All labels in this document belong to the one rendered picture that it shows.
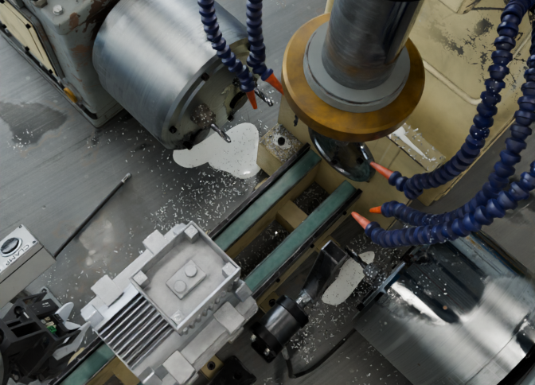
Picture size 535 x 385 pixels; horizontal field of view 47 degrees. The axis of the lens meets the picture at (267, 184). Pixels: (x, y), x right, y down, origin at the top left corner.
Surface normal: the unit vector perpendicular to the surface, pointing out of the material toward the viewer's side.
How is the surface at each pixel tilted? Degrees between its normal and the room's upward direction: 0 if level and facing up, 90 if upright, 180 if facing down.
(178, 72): 28
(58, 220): 0
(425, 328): 40
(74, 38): 90
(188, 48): 9
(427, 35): 90
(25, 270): 57
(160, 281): 0
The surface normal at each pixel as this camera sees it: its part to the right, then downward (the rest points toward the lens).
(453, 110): -0.70, 0.65
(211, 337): 0.06, -0.37
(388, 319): -0.53, 0.31
